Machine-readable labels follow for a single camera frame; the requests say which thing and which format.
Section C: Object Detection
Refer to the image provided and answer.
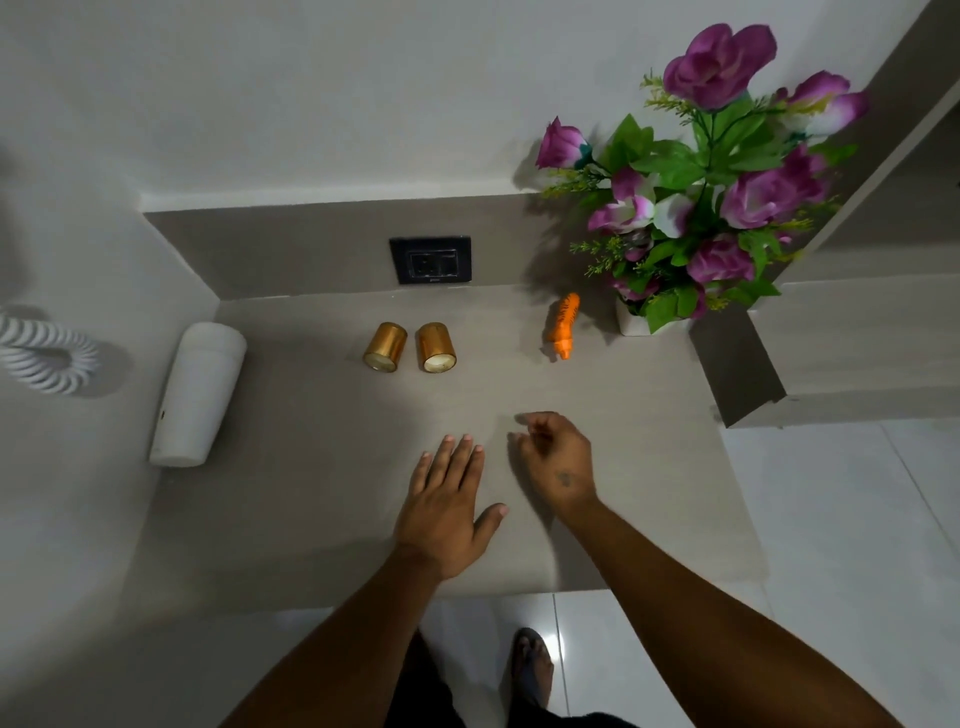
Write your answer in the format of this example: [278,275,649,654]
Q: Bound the person's left hand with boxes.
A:
[392,433,510,583]

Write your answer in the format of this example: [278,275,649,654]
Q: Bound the person's right hand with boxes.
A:
[514,410,601,519]

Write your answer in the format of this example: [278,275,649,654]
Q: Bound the orange toy tiger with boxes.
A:
[541,292,582,362]

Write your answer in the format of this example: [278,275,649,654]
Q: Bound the gold candle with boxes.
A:
[362,321,409,374]
[414,321,458,375]

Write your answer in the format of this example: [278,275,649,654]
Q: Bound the white cylinder dispenser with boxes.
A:
[148,321,249,469]

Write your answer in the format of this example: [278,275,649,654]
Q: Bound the purple artificial flower bouquet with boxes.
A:
[534,22,871,335]

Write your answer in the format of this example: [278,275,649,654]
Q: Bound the person's left forearm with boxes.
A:
[221,551,444,728]

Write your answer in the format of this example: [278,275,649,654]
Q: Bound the person's right forearm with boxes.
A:
[558,494,905,728]

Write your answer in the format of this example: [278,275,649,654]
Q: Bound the person's sandalled foot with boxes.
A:
[509,627,556,710]

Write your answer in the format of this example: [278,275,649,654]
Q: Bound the person's black trousers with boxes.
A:
[383,629,639,728]

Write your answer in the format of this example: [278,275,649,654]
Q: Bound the grey shelf unit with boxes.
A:
[689,0,960,430]

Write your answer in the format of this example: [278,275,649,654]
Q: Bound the black wall socket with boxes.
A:
[388,235,474,286]

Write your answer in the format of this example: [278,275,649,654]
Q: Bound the white coiled cord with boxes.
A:
[0,313,101,397]

